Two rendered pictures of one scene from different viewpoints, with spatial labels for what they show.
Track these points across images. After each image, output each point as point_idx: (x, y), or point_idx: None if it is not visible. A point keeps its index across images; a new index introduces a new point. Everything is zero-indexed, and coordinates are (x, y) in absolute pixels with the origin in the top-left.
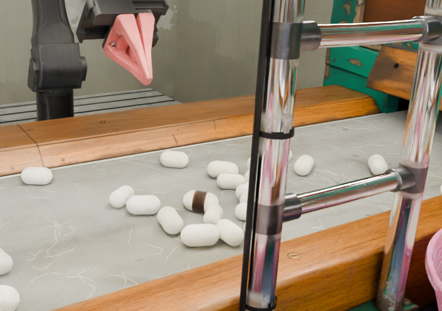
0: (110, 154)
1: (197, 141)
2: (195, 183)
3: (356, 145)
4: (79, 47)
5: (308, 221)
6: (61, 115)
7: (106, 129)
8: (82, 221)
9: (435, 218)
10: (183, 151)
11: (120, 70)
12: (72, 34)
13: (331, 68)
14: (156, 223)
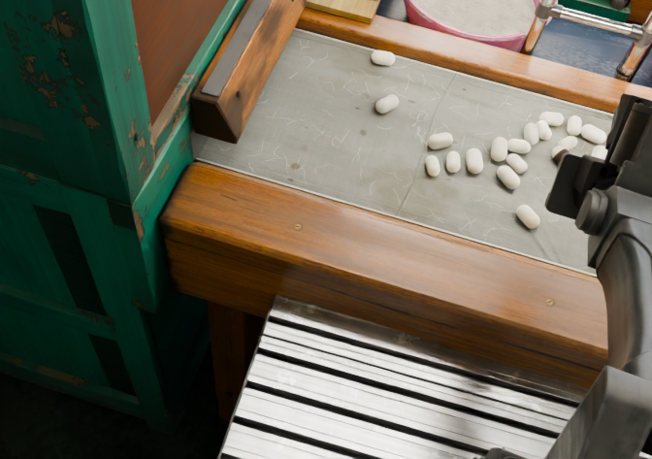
0: (566, 269)
1: (467, 240)
2: (532, 190)
3: (336, 142)
4: (499, 447)
5: (506, 110)
6: None
7: (559, 284)
8: None
9: (467, 45)
10: (492, 237)
11: None
12: (508, 457)
13: (143, 221)
14: None
